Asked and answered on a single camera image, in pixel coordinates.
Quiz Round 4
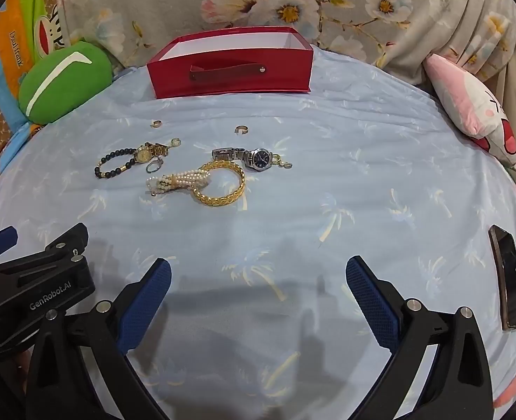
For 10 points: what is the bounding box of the grey floral blanket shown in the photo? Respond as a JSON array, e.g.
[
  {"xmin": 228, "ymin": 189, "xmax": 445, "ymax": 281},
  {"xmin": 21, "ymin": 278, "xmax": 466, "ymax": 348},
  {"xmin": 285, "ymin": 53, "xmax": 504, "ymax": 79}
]
[{"xmin": 54, "ymin": 0, "xmax": 516, "ymax": 184}]

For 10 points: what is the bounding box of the colourful printed cloth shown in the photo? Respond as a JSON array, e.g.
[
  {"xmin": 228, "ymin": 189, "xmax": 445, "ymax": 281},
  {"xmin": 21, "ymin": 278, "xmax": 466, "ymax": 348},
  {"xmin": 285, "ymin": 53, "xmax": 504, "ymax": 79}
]
[{"xmin": 0, "ymin": 0, "xmax": 70, "ymax": 136}]

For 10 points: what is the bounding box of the pink plush pillow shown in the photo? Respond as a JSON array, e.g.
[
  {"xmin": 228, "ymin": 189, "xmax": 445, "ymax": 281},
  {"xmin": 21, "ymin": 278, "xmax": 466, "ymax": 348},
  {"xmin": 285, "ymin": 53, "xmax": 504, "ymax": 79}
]
[{"xmin": 423, "ymin": 52, "xmax": 516, "ymax": 171}]

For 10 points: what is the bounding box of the green plush pillow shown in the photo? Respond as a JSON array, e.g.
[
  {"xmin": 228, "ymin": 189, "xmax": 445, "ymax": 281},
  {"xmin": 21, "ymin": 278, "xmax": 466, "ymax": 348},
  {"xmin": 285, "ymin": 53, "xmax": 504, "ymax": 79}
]
[{"xmin": 18, "ymin": 41, "xmax": 114, "ymax": 124}]

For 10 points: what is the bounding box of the gold bangle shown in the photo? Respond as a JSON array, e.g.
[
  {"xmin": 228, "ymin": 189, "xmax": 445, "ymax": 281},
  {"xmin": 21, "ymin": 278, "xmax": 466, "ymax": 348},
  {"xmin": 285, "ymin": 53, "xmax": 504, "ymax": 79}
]
[{"xmin": 191, "ymin": 160, "xmax": 246, "ymax": 205}]

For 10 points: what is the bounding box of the gold wristwatch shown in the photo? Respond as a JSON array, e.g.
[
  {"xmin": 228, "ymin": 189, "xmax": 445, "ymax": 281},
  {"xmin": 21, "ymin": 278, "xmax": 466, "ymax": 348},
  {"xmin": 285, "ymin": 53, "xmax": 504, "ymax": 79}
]
[{"xmin": 133, "ymin": 142, "xmax": 171, "ymax": 162}]

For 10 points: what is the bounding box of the light blue palm-print bedsheet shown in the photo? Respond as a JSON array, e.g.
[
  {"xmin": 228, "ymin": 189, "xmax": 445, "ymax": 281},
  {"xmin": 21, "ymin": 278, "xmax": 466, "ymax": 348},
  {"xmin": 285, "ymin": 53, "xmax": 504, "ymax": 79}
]
[{"xmin": 0, "ymin": 48, "xmax": 516, "ymax": 420}]

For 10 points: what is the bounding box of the red box with strap handle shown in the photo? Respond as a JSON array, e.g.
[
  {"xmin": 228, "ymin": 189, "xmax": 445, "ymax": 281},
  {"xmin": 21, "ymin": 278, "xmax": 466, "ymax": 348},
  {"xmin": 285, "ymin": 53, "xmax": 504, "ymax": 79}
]
[{"xmin": 146, "ymin": 26, "xmax": 315, "ymax": 99}]

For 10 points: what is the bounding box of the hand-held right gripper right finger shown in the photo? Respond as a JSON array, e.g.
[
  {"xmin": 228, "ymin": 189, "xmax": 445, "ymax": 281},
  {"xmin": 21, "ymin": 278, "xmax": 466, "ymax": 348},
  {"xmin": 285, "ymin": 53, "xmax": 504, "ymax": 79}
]
[{"xmin": 345, "ymin": 256, "xmax": 495, "ymax": 420}]

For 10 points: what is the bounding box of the pearl bracelet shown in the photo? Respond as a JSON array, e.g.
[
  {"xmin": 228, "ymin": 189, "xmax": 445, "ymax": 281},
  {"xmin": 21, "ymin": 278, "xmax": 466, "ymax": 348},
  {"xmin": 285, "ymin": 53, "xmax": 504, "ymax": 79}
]
[{"xmin": 146, "ymin": 170, "xmax": 212, "ymax": 197}]

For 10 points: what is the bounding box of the silver wristwatch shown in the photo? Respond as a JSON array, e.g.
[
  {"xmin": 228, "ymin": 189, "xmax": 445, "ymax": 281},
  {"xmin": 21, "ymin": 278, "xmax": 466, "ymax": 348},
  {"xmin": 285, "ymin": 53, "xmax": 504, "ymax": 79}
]
[{"xmin": 212, "ymin": 147, "xmax": 280, "ymax": 171}]

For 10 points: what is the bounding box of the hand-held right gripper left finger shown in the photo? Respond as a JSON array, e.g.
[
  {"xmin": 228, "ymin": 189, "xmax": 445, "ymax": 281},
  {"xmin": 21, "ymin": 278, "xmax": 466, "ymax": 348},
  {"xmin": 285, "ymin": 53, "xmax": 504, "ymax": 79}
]
[{"xmin": 25, "ymin": 258, "xmax": 173, "ymax": 420}]

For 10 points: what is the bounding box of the black bead bracelet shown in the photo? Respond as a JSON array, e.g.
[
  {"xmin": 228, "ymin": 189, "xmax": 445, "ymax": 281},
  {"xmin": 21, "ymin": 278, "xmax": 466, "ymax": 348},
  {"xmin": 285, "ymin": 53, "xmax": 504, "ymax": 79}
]
[{"xmin": 94, "ymin": 149, "xmax": 137, "ymax": 180}]

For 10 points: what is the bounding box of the black smartphone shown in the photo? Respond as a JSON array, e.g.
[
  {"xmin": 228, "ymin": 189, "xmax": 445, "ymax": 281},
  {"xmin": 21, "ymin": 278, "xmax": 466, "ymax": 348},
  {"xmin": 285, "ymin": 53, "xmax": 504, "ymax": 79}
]
[{"xmin": 488, "ymin": 224, "xmax": 516, "ymax": 331}]

